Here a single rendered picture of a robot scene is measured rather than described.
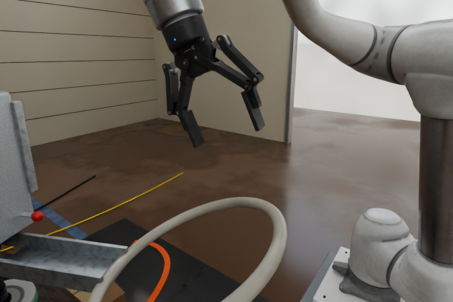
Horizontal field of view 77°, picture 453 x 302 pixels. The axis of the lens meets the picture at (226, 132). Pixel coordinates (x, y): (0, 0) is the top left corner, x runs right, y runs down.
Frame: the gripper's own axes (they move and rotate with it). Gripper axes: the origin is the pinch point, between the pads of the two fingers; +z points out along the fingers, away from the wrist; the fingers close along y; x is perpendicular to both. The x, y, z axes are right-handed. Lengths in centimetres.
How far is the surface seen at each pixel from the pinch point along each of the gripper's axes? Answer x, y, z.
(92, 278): 12, 44, 23
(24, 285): 10, 93, 30
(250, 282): 9.2, 1.0, 24.7
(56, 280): 15, 54, 22
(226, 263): -114, 120, 127
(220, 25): -501, 237, -113
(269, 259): 3.6, -0.6, 24.7
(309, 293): -37, 17, 74
